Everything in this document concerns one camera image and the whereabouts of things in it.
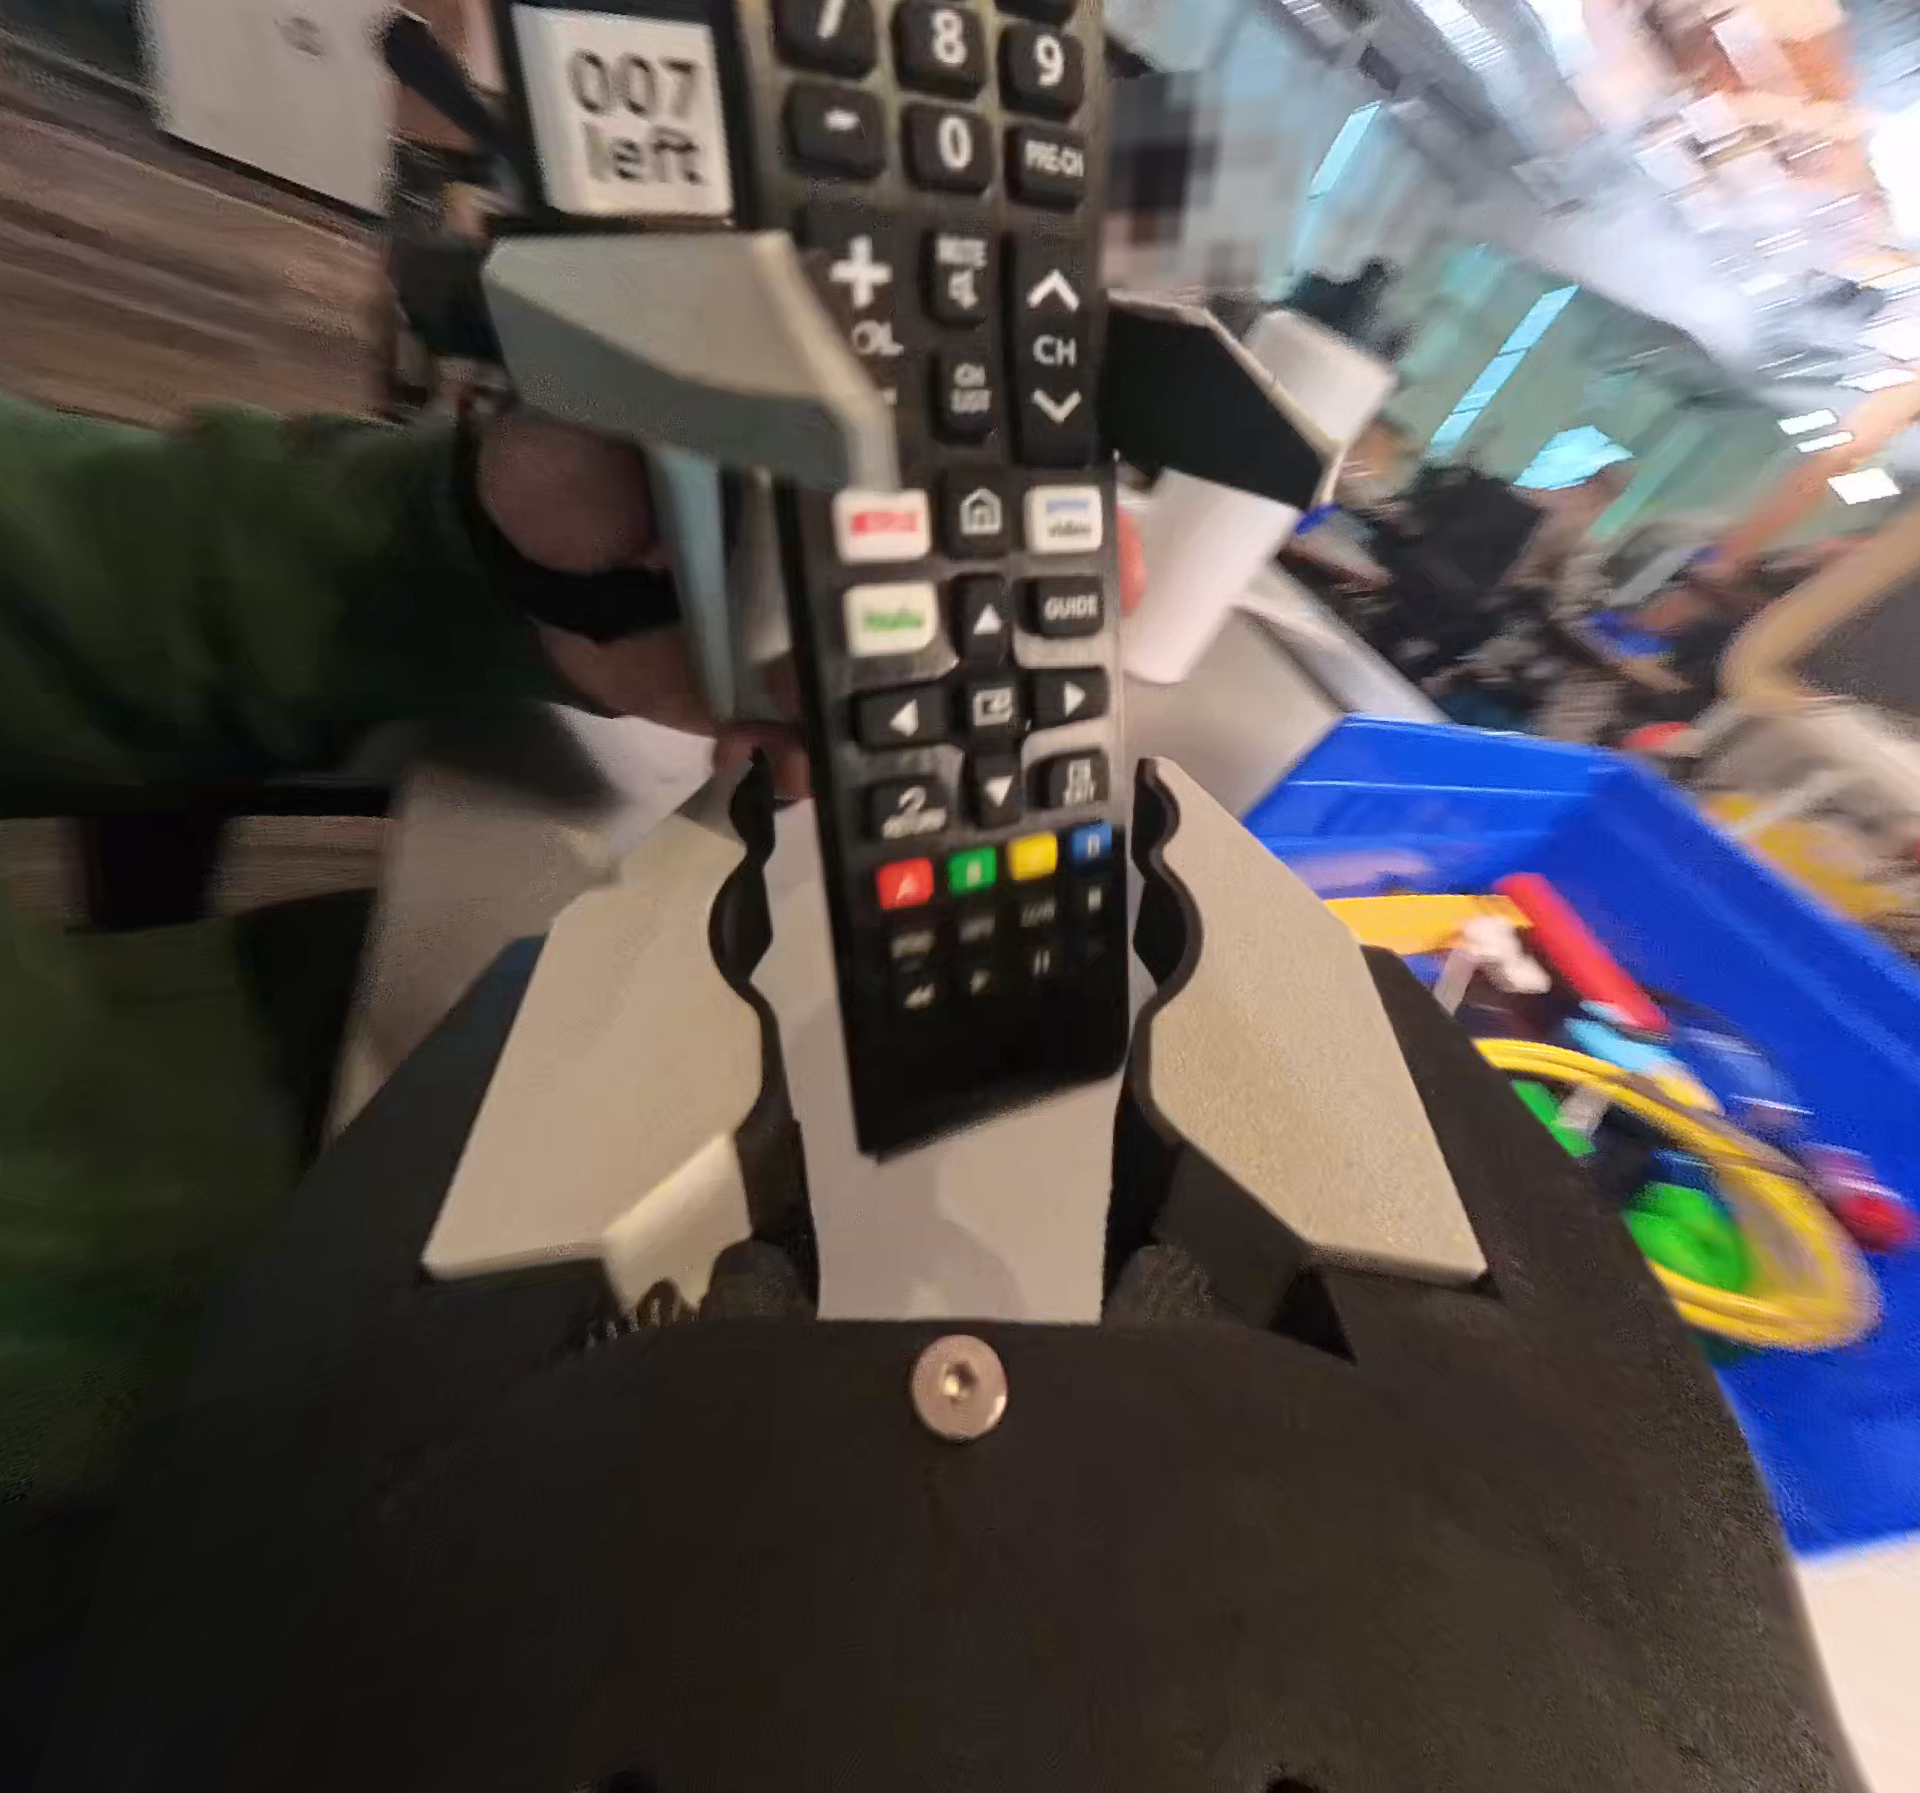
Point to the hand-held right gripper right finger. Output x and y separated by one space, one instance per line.
1305 1105

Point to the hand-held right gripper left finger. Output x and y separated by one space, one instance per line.
586 1105

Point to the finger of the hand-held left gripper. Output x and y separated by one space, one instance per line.
1214 400
692 355

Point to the white squeeze bottle black cap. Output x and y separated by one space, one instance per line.
1230 564

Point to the black remote control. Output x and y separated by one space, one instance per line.
961 624

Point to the blue plastic bin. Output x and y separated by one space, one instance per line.
1802 924

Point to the person's left forearm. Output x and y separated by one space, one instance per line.
239 592

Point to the person's left hand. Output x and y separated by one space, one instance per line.
586 564

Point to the yellow plastic tool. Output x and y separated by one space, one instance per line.
1426 924

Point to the black office chair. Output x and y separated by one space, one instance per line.
1499 564

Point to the green plastic block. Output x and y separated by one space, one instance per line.
1688 1238

